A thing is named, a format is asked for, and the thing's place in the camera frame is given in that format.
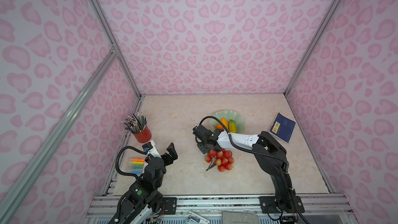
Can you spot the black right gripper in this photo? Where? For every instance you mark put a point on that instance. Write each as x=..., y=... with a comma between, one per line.
x=199, y=147

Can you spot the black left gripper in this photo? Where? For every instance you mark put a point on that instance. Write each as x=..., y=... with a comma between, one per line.
x=172, y=154

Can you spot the red fake lychee bunch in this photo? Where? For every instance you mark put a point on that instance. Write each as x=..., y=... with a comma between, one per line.
x=222, y=160

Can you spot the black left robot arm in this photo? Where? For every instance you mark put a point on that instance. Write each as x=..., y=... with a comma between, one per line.
x=143, y=199

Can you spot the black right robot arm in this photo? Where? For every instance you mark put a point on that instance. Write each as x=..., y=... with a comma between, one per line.
x=285, y=206

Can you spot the green scalloped fruit bowl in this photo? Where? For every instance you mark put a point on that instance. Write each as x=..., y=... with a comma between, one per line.
x=228, y=115

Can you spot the coloured marker set box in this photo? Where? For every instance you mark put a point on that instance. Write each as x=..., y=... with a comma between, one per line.
x=135, y=166

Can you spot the red pencil cup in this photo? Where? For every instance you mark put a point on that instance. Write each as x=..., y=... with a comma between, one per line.
x=144, y=136

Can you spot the blue notebook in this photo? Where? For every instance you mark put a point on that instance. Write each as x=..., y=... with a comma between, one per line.
x=282, y=128

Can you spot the grey pad at front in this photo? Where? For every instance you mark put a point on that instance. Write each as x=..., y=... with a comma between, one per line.
x=239, y=218

